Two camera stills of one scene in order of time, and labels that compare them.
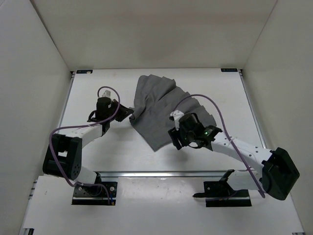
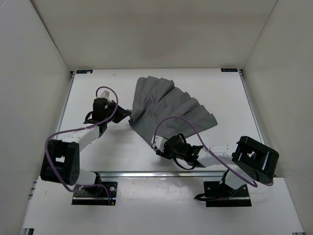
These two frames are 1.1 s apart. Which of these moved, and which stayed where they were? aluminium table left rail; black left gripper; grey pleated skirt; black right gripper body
Moved: black right gripper body
Stayed: black left gripper; aluminium table left rail; grey pleated skirt
